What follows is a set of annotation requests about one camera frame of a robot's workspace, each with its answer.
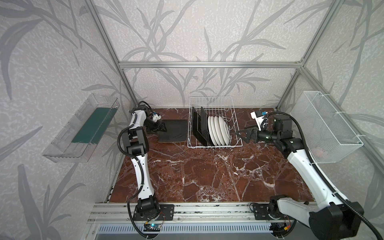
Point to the floral square plate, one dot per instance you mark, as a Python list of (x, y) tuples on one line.
[(196, 127), (204, 127)]

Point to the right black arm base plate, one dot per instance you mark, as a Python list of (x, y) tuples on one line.
[(268, 212)]

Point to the green circuit board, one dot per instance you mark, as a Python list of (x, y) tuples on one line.
[(152, 227)]

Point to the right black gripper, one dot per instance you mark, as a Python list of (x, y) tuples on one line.
[(254, 134)]

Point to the aluminium mounting rail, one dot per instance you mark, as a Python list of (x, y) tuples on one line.
[(199, 212)]

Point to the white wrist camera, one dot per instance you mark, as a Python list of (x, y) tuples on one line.
[(155, 117), (259, 117)]

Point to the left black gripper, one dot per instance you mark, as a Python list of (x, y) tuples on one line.
[(157, 125)]

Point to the white wire dish rack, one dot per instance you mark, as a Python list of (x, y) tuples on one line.
[(215, 106)]

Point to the black square plate yellow rim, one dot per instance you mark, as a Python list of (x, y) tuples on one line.
[(177, 132)]

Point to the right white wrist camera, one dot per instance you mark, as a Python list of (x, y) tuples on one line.
[(259, 117)]

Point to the clear plastic wall bin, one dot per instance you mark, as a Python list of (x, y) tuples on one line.
[(79, 138)]

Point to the white mesh wall basket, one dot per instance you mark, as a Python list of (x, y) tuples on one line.
[(325, 127)]

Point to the aluminium frame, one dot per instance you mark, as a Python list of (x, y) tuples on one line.
[(345, 57)]

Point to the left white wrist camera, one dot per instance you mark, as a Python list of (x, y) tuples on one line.
[(155, 117)]

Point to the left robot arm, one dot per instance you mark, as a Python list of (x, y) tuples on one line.
[(133, 143)]

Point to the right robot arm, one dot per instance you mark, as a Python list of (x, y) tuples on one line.
[(333, 218)]

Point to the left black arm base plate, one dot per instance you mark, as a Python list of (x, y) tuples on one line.
[(164, 213)]

